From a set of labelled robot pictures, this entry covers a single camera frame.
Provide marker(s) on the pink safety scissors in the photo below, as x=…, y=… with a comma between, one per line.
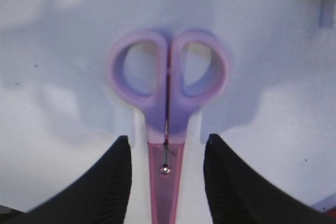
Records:
x=167, y=109

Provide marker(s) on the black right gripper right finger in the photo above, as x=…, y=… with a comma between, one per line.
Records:
x=236, y=193

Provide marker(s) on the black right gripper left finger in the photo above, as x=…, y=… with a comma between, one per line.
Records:
x=100, y=195

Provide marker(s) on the red glitter marker pen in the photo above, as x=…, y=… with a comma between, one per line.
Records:
x=326, y=204

